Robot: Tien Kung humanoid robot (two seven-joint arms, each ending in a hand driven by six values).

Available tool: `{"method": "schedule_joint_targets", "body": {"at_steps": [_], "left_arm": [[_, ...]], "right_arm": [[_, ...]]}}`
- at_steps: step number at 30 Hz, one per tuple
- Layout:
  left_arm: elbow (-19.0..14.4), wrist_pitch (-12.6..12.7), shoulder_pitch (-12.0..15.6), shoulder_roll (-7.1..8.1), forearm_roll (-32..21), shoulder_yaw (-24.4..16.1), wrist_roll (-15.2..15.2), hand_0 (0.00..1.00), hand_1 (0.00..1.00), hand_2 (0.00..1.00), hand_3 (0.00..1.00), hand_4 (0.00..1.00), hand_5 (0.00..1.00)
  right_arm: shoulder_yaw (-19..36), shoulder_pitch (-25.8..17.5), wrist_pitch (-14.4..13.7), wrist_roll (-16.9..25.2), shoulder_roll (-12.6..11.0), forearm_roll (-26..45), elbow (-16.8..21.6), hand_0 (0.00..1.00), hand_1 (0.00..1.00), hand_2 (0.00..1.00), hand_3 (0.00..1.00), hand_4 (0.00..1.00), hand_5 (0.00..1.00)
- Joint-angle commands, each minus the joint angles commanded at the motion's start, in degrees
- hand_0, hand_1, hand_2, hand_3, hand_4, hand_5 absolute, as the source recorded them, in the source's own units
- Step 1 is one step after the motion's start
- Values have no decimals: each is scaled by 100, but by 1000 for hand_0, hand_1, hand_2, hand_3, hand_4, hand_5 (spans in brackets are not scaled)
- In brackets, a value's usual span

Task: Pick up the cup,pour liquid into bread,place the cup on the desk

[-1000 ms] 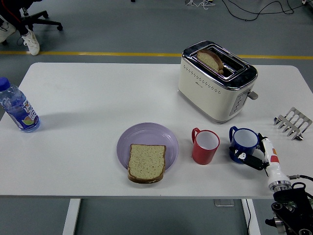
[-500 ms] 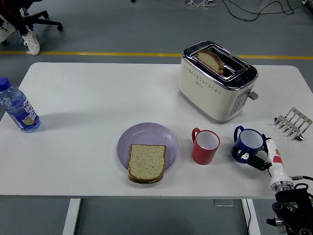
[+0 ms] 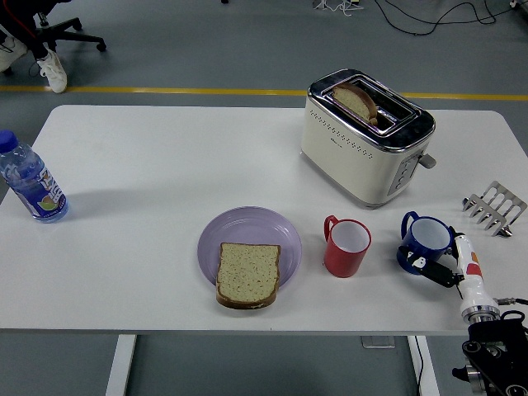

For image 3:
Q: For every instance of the purple round plate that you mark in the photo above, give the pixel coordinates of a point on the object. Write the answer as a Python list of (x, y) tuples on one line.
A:
[(248, 224)]

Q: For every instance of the cream and chrome toaster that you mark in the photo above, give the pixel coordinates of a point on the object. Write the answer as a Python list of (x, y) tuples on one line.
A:
[(350, 165)]

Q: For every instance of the blue enamel cup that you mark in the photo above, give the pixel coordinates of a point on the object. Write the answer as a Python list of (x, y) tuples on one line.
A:
[(429, 235)]

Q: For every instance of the rounded bread slice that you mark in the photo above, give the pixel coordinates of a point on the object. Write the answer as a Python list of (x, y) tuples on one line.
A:
[(351, 101)]

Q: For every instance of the grey bracket under table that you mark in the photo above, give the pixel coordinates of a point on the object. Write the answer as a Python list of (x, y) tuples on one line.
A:
[(377, 342)]

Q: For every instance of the red enamel cup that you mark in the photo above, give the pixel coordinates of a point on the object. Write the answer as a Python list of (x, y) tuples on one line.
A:
[(343, 262)]

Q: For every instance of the square bread slice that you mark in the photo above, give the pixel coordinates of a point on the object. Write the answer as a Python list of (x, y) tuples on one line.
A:
[(248, 273)]

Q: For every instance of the black office chair base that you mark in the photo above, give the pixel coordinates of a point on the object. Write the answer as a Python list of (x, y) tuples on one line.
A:
[(78, 38)]

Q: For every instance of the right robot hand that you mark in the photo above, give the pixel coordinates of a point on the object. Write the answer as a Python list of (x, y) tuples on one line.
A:
[(472, 268)]

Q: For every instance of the blue-capped water bottle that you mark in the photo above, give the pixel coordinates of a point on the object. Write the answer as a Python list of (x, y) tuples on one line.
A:
[(37, 185)]

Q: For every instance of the silver metal toast rack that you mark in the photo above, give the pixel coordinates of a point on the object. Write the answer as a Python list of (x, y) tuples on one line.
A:
[(495, 203)]

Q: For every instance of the white table leg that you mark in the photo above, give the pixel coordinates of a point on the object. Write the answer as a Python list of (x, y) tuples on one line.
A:
[(121, 365), (429, 367)]

